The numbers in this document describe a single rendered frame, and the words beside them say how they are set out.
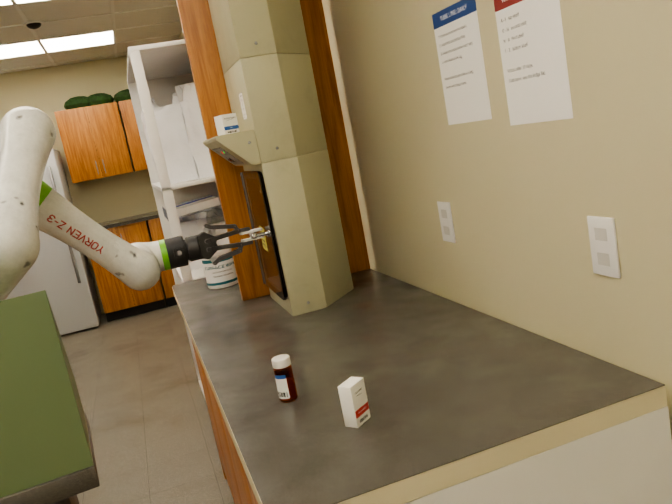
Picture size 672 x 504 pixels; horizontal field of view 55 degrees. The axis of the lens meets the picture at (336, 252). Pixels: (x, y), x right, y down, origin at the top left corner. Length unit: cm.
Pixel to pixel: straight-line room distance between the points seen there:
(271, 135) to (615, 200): 103
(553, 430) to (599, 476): 13
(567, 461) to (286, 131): 121
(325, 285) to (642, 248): 106
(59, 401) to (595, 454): 94
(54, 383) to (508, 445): 80
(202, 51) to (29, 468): 145
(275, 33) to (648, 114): 114
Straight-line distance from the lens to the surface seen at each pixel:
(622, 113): 123
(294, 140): 195
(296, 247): 196
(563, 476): 119
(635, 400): 123
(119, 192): 745
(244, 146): 192
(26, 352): 129
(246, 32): 196
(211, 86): 230
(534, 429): 113
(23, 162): 159
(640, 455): 128
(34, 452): 135
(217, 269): 262
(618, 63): 122
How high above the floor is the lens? 146
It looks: 10 degrees down
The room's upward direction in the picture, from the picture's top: 11 degrees counter-clockwise
